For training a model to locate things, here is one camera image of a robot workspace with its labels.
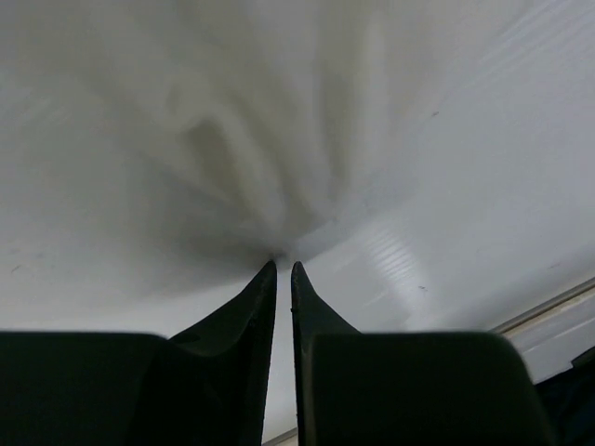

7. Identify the aluminium table edge rail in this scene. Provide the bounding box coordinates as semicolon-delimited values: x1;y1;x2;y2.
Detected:
262;278;594;445

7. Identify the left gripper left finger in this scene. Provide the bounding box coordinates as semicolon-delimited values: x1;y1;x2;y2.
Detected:
1;262;277;445

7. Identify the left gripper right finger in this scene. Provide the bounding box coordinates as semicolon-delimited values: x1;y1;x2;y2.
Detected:
291;264;555;445

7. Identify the white tank top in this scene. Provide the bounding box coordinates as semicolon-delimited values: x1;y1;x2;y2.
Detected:
81;1;393;252

